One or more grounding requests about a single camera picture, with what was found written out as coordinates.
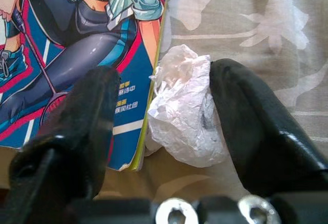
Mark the beige floral bedsheet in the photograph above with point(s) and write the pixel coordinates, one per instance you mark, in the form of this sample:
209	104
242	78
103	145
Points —
256	16

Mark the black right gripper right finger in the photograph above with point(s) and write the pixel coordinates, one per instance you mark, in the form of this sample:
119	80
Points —
251	121

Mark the colourful manga book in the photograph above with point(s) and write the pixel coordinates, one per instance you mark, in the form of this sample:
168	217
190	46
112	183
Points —
64	29

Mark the white tissue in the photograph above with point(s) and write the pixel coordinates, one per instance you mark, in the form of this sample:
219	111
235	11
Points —
179	101

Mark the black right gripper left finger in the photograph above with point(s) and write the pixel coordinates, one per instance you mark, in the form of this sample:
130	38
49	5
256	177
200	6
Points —
84	111

